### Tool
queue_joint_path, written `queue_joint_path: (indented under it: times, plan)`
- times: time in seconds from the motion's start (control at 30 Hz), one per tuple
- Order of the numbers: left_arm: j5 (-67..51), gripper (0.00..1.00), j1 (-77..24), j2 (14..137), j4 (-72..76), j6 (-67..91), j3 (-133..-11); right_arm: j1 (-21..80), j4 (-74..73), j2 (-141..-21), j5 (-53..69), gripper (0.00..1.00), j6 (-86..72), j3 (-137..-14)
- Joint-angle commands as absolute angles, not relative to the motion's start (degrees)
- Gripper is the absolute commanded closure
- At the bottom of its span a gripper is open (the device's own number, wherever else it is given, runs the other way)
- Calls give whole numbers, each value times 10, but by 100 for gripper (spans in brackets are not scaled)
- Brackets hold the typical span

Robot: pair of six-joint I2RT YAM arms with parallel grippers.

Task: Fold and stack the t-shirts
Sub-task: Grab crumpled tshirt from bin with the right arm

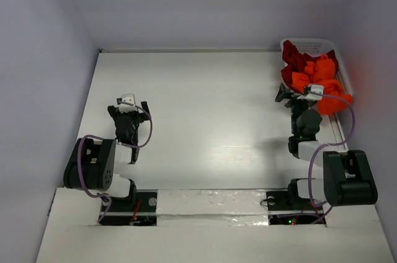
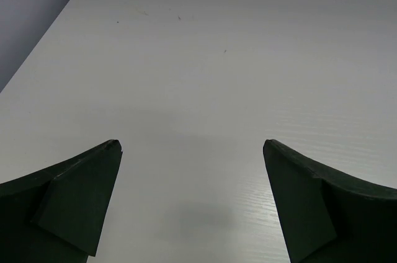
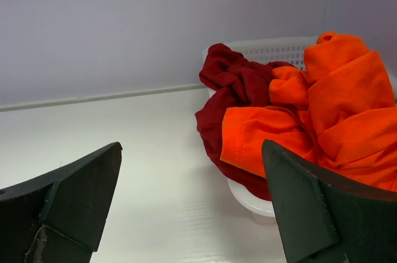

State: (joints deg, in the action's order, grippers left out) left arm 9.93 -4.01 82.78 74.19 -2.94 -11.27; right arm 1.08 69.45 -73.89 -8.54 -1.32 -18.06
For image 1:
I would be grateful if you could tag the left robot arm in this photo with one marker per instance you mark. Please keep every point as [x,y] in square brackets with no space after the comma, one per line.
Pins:
[91,165]

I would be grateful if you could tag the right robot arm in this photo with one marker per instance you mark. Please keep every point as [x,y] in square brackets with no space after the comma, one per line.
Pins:
[337,177]

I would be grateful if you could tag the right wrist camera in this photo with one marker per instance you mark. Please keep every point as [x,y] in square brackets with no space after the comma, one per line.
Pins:
[312,92]

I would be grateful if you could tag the white plastic basket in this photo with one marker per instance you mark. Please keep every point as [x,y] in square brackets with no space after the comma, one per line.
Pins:
[315,48]

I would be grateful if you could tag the dark red t shirt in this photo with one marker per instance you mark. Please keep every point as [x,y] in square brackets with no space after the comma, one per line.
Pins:
[303,69]

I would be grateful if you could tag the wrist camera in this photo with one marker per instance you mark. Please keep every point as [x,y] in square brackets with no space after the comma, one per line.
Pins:
[312,92]
[126,103]

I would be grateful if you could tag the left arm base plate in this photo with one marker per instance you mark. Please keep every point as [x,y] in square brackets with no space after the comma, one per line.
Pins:
[141,211]

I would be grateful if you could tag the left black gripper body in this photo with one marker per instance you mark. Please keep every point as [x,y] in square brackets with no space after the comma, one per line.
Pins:
[135,118]

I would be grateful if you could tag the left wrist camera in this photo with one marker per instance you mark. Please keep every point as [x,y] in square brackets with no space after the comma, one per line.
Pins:
[126,103]

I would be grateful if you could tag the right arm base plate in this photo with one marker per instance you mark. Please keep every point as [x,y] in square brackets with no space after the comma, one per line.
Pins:
[285,209]

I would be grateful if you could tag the orange t shirt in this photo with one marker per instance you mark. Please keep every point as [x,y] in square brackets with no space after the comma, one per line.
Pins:
[328,106]

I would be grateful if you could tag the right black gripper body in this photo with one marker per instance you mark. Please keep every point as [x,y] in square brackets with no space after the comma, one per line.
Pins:
[295,99]

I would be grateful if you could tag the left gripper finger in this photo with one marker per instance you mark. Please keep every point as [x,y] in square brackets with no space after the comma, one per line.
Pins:
[111,110]
[145,111]

